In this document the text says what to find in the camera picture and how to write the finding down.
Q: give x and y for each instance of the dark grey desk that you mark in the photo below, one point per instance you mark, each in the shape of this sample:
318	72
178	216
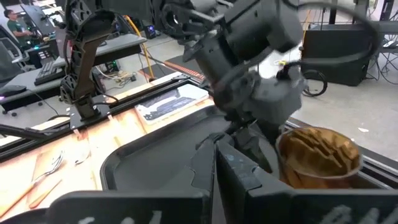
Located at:
28	79

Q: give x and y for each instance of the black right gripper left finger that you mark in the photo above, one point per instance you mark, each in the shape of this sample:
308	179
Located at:
174	208

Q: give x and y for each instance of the black keyboard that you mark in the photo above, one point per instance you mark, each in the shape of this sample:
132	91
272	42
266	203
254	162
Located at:
46	73

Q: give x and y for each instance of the person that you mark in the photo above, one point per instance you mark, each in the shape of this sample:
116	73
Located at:
15	28

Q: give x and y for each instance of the amber ribbed glass cup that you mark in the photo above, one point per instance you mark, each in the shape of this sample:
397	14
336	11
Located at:
317	155

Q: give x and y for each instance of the blue tablet device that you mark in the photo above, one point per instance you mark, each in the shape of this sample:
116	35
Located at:
171	104

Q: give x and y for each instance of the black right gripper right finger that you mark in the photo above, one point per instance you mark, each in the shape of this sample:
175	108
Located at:
248	202

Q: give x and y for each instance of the black aluminium table frame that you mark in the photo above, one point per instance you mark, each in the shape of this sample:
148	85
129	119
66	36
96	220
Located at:
155	91

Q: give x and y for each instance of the black mat with orange stripes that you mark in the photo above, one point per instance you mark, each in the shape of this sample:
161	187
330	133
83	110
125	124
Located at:
180	62

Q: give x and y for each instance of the black plastic tray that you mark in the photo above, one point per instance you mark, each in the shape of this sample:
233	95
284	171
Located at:
155	161

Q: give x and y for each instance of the black computer mouse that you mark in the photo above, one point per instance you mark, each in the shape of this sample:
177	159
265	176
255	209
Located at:
12	90

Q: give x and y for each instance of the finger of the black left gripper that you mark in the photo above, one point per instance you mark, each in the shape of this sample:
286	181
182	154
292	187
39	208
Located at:
217	137
252	143

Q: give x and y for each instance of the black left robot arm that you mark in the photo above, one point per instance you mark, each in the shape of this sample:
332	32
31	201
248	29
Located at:
90	46

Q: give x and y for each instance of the large black box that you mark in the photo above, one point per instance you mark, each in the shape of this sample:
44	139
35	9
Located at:
335	53

